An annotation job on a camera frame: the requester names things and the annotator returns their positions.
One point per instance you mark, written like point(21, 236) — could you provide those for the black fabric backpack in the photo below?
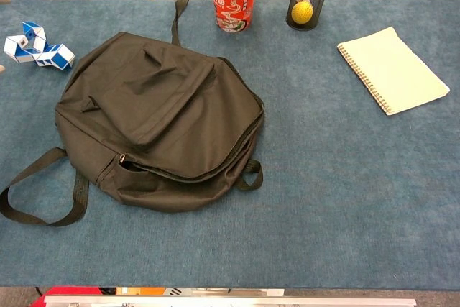
point(161, 105)

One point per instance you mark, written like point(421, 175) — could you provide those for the blue white snake puzzle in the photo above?
point(54, 57)

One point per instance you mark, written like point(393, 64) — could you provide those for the yellow ball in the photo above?
point(302, 12)

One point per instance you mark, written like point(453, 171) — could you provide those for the red box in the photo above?
point(72, 290)

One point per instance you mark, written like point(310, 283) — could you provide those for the orange box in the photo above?
point(143, 291)

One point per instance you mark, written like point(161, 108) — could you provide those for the kraft spiral notebook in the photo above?
point(391, 69)

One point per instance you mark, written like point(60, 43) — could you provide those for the blue felt table mat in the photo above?
point(323, 231)

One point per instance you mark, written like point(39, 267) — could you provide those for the aluminium profile rail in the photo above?
point(215, 301)

